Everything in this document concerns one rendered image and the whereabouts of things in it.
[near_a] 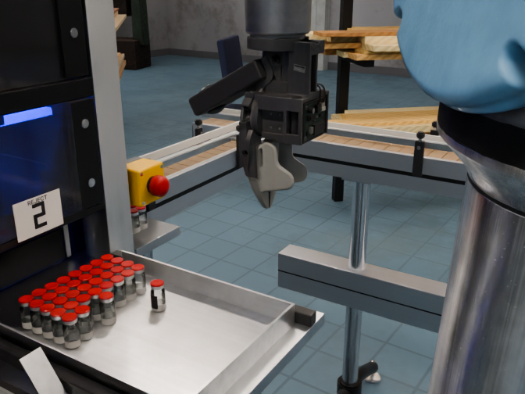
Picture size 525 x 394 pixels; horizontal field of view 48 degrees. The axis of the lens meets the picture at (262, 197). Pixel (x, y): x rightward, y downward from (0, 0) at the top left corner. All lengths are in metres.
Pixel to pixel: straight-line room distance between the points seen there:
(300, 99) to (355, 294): 1.19
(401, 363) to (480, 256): 2.11
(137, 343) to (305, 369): 1.46
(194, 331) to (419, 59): 0.70
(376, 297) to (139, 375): 1.07
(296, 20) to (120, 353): 0.49
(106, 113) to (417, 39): 0.83
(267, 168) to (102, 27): 0.42
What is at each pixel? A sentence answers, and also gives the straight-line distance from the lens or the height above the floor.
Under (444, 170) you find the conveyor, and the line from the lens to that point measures 1.53.
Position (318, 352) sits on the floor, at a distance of 2.35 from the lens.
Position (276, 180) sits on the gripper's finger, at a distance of 0.71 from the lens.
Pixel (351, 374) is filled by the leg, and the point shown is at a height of 0.18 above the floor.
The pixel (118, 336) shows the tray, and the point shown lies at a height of 0.88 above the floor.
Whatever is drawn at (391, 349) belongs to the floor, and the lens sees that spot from 2.42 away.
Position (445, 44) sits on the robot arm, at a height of 1.34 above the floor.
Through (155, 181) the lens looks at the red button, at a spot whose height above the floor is 1.01.
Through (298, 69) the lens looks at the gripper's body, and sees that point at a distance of 0.66.
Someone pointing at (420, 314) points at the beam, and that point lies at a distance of 1.73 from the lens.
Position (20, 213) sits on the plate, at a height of 1.03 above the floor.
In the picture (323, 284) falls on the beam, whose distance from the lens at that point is 1.81.
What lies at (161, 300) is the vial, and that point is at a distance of 0.91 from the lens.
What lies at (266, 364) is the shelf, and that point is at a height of 0.88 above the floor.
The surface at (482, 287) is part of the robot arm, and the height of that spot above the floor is 1.24.
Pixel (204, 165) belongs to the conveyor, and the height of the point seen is 0.93.
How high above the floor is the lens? 1.36
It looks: 20 degrees down
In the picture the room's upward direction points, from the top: straight up
